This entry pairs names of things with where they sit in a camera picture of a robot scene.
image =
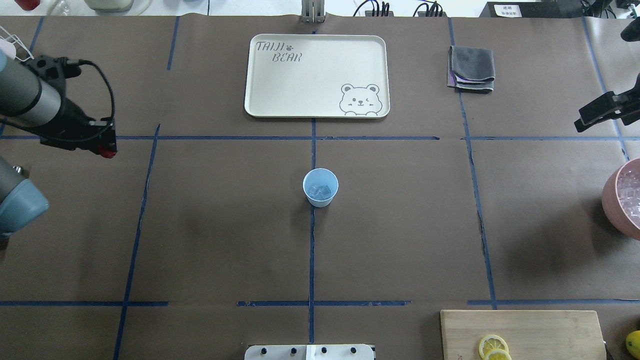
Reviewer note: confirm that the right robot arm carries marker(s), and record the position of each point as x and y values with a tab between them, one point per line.
615	46

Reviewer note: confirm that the light blue plastic cup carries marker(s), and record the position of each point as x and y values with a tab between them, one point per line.
320	177

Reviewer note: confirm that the red strawberry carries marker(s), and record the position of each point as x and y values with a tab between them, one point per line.
106	152

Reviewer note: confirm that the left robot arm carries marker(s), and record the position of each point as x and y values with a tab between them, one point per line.
34	101

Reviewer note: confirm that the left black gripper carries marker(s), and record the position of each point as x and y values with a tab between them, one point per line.
71	123

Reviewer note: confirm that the grey folded cloth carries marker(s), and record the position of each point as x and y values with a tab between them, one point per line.
471	63

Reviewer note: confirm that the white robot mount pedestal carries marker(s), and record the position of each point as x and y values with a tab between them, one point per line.
357	351

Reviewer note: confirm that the aluminium frame post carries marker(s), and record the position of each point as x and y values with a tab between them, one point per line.
313	11

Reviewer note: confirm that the purple folded cloth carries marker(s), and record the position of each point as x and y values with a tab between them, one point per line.
472	85

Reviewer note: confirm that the lemon slice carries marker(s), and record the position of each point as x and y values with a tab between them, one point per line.
489	342
497	354

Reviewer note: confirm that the bamboo cutting board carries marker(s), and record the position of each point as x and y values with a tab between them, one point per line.
529	334

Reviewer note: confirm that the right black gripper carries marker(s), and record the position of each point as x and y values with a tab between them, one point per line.
601	110

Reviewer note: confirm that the whole yellow lemon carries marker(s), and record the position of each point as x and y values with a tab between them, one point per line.
632	344

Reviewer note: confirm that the cream bear serving tray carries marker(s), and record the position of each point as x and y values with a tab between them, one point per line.
322	76

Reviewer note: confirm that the pink bowl of ice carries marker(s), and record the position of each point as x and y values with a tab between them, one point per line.
620	199

